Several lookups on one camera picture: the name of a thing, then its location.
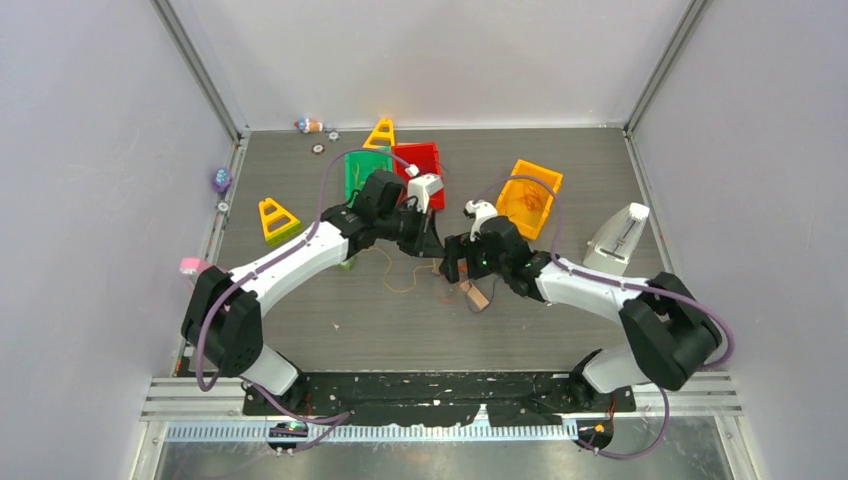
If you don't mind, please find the yellow triangular toy block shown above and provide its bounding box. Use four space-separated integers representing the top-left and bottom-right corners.
258 197 303 247

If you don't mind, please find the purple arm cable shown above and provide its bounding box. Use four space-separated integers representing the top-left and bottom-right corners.
194 148 415 456
473 174 737 462

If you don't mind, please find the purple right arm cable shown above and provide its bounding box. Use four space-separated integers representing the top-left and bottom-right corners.
473 174 737 462

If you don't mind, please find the red plastic bin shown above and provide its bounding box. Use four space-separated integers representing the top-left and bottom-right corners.
391 142 446 211

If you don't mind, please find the small clown figurine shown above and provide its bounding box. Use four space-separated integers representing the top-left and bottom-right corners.
293 117 325 134

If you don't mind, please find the white toy toaster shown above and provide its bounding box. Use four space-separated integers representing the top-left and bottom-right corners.
583 202 650 276

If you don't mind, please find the small wooden block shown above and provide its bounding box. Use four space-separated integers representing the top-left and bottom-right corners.
459 280 491 313

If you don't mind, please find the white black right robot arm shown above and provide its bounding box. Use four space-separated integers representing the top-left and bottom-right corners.
440 216 734 411

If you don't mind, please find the orange plastic bin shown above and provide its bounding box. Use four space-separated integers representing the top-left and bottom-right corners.
495 159 564 240

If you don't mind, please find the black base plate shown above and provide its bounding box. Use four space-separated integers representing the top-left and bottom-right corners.
243 371 636 427

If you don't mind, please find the purple egg toy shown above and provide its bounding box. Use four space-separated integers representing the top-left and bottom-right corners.
212 167 233 193

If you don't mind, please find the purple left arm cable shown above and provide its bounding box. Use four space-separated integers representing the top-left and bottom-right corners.
194 148 415 456

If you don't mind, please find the green monster toy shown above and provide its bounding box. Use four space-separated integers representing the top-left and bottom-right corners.
338 257 356 271

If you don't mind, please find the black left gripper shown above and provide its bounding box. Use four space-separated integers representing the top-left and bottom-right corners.
377 202 446 259

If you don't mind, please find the pink toy toaster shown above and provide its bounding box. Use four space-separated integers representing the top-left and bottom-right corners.
179 257 211 283

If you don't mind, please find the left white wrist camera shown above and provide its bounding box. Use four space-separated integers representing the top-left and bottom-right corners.
404 165 445 213

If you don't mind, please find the green plastic bin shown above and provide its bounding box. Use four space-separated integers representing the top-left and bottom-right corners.
344 148 393 204

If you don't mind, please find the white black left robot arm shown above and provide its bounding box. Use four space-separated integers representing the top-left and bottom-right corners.
181 170 444 414

